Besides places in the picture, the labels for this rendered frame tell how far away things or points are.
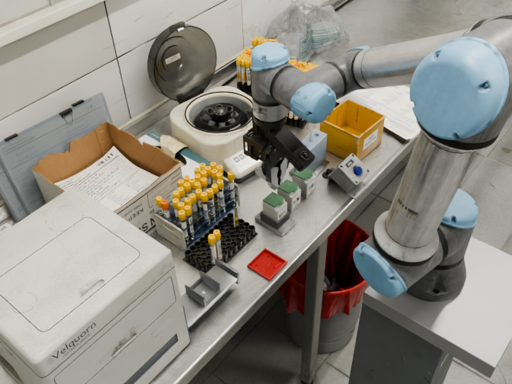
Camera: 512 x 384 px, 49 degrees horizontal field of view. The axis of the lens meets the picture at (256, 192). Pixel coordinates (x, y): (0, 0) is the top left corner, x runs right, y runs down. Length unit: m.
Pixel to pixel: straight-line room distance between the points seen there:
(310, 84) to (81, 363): 0.62
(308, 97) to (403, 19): 1.37
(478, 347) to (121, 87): 1.12
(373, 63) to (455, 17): 1.39
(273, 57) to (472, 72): 0.47
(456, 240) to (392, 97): 0.82
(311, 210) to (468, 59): 0.81
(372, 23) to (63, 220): 1.58
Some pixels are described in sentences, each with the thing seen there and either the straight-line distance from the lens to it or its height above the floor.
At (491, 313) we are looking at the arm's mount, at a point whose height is 0.92.
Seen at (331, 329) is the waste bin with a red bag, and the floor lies 0.19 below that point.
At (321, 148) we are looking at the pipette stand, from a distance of 1.52.
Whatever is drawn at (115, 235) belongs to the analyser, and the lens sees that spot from 1.01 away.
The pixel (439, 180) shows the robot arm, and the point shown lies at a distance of 0.86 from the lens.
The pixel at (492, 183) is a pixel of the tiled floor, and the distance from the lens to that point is 3.00.
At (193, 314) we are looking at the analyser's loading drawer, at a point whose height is 0.91.
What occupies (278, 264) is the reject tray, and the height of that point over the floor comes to 0.88.
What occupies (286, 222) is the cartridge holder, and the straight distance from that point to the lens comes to 1.39.
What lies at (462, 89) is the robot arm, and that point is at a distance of 0.73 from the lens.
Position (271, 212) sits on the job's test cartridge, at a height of 0.93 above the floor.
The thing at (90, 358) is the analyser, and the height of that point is 1.09.
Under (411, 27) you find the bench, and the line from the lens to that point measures 2.31.
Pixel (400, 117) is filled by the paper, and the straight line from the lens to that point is 1.76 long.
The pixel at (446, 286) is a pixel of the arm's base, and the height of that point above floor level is 0.96.
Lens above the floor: 1.89
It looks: 43 degrees down
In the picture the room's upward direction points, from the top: 2 degrees counter-clockwise
